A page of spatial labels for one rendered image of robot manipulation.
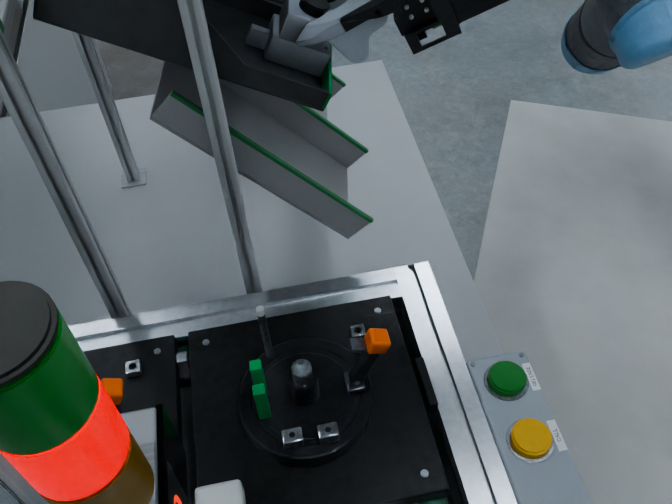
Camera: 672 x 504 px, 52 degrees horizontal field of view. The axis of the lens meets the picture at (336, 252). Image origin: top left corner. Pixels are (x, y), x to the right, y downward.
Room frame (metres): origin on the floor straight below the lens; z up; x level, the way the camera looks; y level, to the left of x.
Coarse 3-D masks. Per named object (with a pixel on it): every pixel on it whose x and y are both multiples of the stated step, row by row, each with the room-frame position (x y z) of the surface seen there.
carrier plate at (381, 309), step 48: (192, 336) 0.45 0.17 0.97; (240, 336) 0.45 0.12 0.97; (288, 336) 0.45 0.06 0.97; (336, 336) 0.44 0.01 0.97; (192, 384) 0.39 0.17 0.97; (240, 384) 0.39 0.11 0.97; (384, 384) 0.38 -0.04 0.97; (240, 432) 0.33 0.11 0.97; (384, 432) 0.32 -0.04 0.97; (432, 432) 0.32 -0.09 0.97; (240, 480) 0.28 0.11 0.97; (288, 480) 0.28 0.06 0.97; (336, 480) 0.27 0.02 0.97; (384, 480) 0.27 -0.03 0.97; (432, 480) 0.27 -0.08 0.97
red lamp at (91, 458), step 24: (96, 408) 0.15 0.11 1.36; (96, 432) 0.14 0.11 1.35; (120, 432) 0.16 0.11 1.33; (24, 456) 0.13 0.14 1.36; (48, 456) 0.13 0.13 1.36; (72, 456) 0.13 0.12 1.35; (96, 456) 0.14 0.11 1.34; (120, 456) 0.15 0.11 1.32; (48, 480) 0.13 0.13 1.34; (72, 480) 0.13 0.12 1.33; (96, 480) 0.14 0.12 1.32
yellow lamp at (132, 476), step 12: (132, 444) 0.16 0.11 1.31; (132, 456) 0.15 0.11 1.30; (144, 456) 0.17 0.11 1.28; (132, 468) 0.15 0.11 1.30; (144, 468) 0.16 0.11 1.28; (120, 480) 0.14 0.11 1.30; (132, 480) 0.15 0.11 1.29; (144, 480) 0.15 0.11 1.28; (96, 492) 0.13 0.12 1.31; (108, 492) 0.14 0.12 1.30; (120, 492) 0.14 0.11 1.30; (132, 492) 0.14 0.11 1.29; (144, 492) 0.15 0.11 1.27
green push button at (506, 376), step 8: (496, 368) 0.38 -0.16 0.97; (504, 368) 0.38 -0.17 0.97; (512, 368) 0.38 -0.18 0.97; (520, 368) 0.38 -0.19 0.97; (488, 376) 0.38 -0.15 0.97; (496, 376) 0.37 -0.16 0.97; (504, 376) 0.37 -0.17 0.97; (512, 376) 0.37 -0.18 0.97; (520, 376) 0.37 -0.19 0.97; (496, 384) 0.36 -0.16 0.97; (504, 384) 0.36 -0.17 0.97; (512, 384) 0.36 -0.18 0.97; (520, 384) 0.36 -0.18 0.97; (496, 392) 0.36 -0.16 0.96; (504, 392) 0.36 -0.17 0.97; (512, 392) 0.36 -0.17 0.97; (520, 392) 0.36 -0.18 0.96
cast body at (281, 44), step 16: (288, 0) 0.64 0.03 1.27; (304, 0) 0.63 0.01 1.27; (320, 0) 0.64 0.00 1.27; (272, 16) 0.66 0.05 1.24; (288, 16) 0.62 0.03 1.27; (304, 16) 0.62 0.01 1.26; (320, 16) 0.63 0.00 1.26; (256, 32) 0.64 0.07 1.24; (272, 32) 0.63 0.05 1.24; (288, 32) 0.62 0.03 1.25; (272, 48) 0.62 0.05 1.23; (288, 48) 0.62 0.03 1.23; (304, 48) 0.62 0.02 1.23; (320, 48) 0.62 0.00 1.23; (288, 64) 0.62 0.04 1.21; (304, 64) 0.62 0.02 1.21; (320, 64) 0.62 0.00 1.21
